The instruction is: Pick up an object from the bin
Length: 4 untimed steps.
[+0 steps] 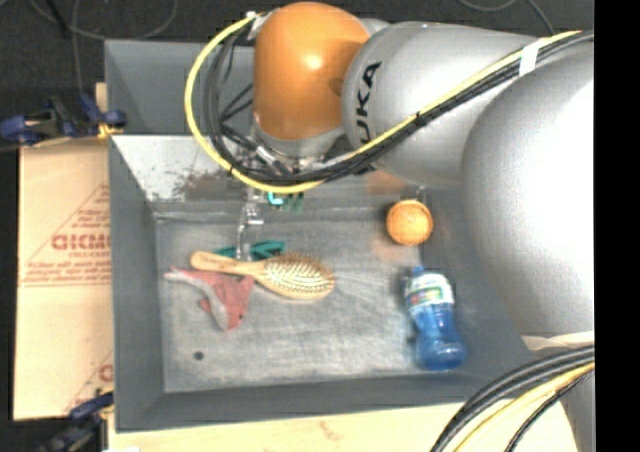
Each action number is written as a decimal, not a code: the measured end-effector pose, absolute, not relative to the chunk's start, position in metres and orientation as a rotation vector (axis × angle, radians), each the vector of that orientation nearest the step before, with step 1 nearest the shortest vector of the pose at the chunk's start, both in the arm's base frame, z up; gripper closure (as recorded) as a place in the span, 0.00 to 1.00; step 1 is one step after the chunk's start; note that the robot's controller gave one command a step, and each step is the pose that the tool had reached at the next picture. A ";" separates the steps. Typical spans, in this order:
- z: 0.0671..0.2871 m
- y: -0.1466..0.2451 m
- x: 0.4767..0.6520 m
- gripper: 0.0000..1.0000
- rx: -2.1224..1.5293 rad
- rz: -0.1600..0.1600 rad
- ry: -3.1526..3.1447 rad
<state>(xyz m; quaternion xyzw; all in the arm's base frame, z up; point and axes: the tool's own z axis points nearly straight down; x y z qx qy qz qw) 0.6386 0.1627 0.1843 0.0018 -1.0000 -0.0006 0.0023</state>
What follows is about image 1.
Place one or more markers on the orange ball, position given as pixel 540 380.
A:
pixel 409 222

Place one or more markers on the brown cardboard board red print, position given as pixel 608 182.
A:
pixel 60 330

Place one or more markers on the red and grey soft toy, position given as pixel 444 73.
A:
pixel 227 297

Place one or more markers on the green flat toy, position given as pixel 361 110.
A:
pixel 267 247

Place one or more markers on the blue clear plastic bottle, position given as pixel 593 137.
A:
pixel 435 325

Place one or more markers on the wooden hairbrush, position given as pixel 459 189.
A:
pixel 295 277

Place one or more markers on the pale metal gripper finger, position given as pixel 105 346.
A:
pixel 251 220

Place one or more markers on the grey metal bin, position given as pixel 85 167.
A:
pixel 310 340

